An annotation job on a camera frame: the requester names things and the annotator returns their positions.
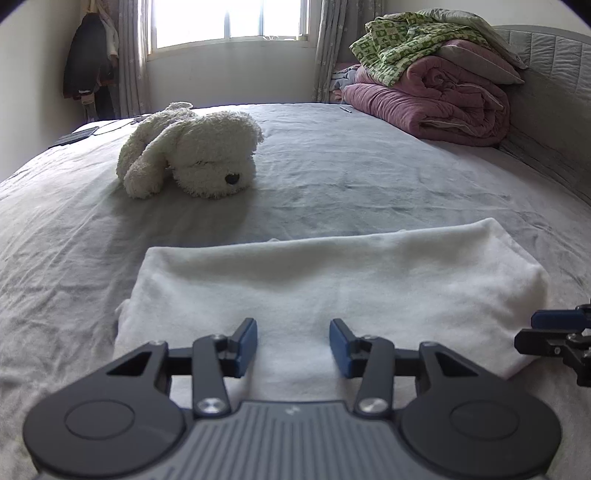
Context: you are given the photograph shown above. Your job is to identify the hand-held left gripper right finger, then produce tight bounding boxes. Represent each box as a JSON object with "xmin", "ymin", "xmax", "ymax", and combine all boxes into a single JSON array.
[{"xmin": 329, "ymin": 318, "xmax": 492, "ymax": 418}]

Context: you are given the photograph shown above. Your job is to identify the window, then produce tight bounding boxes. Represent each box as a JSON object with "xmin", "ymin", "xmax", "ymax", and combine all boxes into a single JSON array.
[{"xmin": 148, "ymin": 0, "xmax": 315, "ymax": 51}]

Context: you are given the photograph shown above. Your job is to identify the pile of mixed clothes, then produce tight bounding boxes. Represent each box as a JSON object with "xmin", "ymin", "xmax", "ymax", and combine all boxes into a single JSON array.
[{"xmin": 330, "ymin": 62, "xmax": 363, "ymax": 104}]

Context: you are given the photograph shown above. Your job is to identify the grey quilted headboard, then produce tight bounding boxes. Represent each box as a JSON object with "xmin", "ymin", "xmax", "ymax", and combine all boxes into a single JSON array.
[{"xmin": 494, "ymin": 25, "xmax": 591, "ymax": 208}]

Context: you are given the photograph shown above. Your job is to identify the green patterned blanket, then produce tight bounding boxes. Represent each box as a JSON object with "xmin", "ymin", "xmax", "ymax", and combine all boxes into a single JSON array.
[{"xmin": 349, "ymin": 11, "xmax": 485, "ymax": 86}]

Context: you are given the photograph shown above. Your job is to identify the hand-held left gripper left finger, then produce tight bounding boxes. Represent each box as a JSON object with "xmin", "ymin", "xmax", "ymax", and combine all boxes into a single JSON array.
[{"xmin": 106, "ymin": 318, "xmax": 258, "ymax": 418}]

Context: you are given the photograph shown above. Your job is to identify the pink and grey pillow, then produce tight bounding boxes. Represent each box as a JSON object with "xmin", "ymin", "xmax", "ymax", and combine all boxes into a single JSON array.
[{"xmin": 436, "ymin": 39, "xmax": 527, "ymax": 86}]

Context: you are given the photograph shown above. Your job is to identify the folded pink quilt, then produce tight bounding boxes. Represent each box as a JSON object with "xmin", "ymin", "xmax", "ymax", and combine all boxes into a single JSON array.
[{"xmin": 341, "ymin": 55, "xmax": 511, "ymax": 147}]

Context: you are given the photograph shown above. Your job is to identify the hanging dark clothes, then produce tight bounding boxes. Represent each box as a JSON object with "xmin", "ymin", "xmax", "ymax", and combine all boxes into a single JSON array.
[{"xmin": 62, "ymin": 0, "xmax": 122, "ymax": 121}]

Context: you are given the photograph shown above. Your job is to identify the dark tablet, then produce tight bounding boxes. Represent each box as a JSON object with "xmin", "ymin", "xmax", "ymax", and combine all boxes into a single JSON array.
[{"xmin": 47, "ymin": 126, "xmax": 100, "ymax": 148}]

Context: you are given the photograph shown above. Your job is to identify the pale grey pillow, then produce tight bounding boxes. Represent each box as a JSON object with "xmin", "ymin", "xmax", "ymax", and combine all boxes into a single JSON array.
[{"xmin": 416, "ymin": 7, "xmax": 529, "ymax": 70}]

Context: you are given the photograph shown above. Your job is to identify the grey star curtain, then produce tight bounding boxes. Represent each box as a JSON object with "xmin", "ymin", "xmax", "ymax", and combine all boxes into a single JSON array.
[
  {"xmin": 117, "ymin": 0, "xmax": 155, "ymax": 118},
  {"xmin": 314, "ymin": 0, "xmax": 386, "ymax": 103}
]

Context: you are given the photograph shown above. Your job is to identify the white t-shirt with orange print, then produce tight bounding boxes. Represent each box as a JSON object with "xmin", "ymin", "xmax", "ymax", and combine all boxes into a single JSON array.
[{"xmin": 113, "ymin": 218, "xmax": 550, "ymax": 407}]

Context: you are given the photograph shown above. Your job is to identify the thin cable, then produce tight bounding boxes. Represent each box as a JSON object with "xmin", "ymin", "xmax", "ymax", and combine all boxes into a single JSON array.
[{"xmin": 95, "ymin": 117, "xmax": 148, "ymax": 137}]

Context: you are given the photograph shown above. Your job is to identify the bed with grey sheet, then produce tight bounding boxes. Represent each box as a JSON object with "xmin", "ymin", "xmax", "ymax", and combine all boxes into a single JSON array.
[{"xmin": 0, "ymin": 102, "xmax": 591, "ymax": 480}]

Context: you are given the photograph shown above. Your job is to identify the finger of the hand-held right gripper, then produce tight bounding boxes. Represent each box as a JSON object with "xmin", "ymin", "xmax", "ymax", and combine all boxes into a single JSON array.
[
  {"xmin": 514, "ymin": 328, "xmax": 591, "ymax": 388},
  {"xmin": 531, "ymin": 302, "xmax": 591, "ymax": 329}
]

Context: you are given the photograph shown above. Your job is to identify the white plush dog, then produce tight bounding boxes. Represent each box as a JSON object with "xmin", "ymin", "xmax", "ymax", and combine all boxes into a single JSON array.
[{"xmin": 116, "ymin": 102, "xmax": 265, "ymax": 200}]

